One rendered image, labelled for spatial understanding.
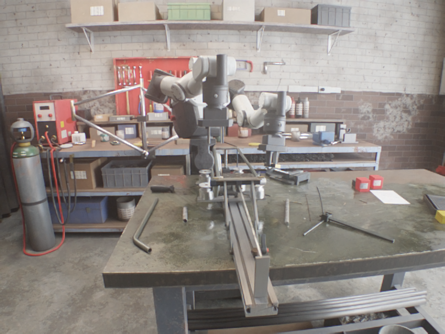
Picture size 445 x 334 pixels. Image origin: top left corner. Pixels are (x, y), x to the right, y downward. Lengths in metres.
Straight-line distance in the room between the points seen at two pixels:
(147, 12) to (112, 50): 0.60
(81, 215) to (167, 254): 2.11
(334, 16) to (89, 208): 2.99
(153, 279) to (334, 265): 0.44
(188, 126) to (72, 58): 2.20
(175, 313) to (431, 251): 0.71
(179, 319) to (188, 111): 0.92
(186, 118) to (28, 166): 1.52
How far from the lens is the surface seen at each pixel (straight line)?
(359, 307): 1.66
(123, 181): 2.54
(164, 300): 0.81
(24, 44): 3.63
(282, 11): 3.01
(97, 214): 2.73
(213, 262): 0.70
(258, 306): 0.55
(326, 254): 0.77
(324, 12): 3.15
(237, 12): 2.94
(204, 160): 1.37
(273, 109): 1.13
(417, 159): 4.24
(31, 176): 2.54
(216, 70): 0.93
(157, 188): 1.15
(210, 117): 0.94
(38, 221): 2.66
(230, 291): 1.82
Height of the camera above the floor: 1.27
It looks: 15 degrees down
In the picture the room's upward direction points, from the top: straight up
